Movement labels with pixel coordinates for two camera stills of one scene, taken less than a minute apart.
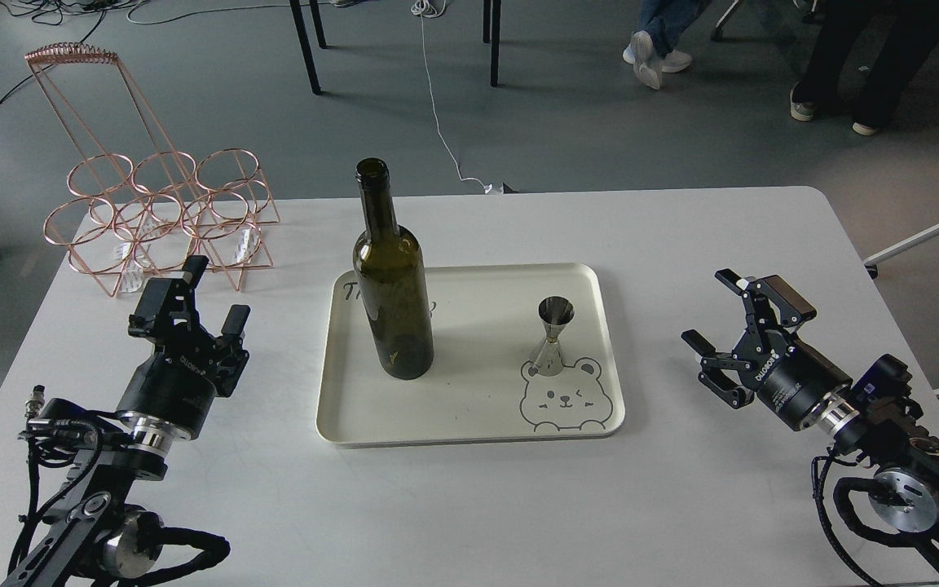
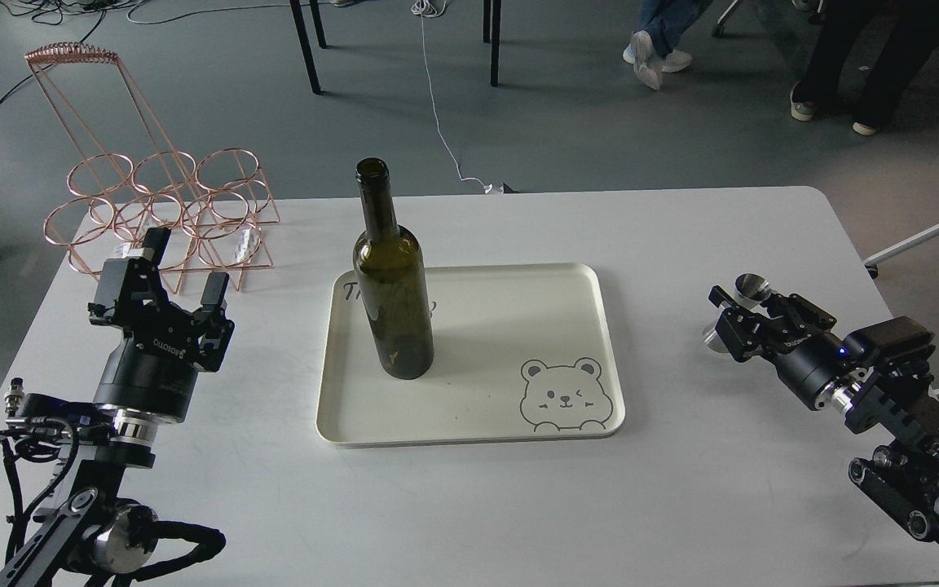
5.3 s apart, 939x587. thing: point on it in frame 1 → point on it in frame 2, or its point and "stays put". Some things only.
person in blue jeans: (652, 48) stays put
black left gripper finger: (235, 320) → (213, 297)
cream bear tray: (482, 388) stays put
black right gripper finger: (720, 371) → (745, 335)
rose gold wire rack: (140, 208) stays put
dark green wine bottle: (394, 280) stays put
